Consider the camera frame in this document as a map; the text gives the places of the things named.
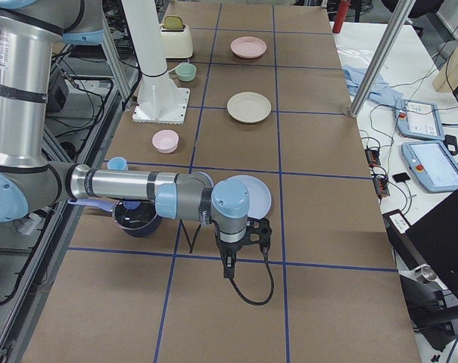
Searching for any pink plate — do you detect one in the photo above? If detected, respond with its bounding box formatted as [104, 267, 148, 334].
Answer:
[230, 36, 267, 59]

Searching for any light blue plate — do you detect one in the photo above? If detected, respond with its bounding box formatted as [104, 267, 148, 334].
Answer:
[229, 175, 272, 219]

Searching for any dark blue lidded pot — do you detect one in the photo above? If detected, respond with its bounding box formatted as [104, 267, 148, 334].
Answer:
[67, 199, 162, 237]

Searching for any pink bowl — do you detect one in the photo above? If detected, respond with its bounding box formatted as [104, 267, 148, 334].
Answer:
[151, 129, 179, 154]

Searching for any light blue cup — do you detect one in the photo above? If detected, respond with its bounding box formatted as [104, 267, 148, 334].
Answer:
[107, 157, 129, 171]

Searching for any beige plate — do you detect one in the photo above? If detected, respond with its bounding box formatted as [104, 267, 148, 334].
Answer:
[226, 92, 272, 124]

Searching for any orange black electronics module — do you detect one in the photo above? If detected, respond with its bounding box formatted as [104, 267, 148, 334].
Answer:
[365, 147, 381, 168]

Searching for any small black device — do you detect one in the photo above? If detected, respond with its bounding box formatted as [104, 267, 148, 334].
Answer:
[392, 172, 410, 183]

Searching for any green bowl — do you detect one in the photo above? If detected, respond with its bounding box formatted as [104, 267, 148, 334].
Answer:
[175, 62, 197, 82]

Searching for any black laptop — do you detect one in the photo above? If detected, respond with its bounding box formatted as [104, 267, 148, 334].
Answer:
[383, 189, 458, 294]

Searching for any light blue cloth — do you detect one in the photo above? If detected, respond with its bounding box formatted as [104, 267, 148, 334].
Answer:
[342, 64, 403, 107]

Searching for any lower teach pendant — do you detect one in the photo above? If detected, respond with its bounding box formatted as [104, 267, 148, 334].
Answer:
[400, 141, 458, 193]

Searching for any teach pendant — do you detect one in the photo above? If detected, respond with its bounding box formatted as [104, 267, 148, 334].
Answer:
[400, 141, 458, 193]
[394, 98, 444, 141]

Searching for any cream toaster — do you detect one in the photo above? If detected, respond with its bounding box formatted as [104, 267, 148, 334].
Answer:
[160, 15, 194, 59]

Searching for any upper teach pendant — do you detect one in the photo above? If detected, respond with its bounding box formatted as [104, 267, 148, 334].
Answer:
[394, 98, 444, 141]

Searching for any red bottle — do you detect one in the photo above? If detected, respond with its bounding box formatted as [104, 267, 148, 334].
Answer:
[332, 0, 351, 34]

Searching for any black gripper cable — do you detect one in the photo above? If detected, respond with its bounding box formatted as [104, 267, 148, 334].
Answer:
[229, 245, 276, 306]

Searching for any white camera stand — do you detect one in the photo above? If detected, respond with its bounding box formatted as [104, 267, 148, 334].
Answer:
[122, 0, 190, 125]

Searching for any aluminium frame post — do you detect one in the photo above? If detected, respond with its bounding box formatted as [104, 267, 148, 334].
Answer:
[348, 0, 415, 118]

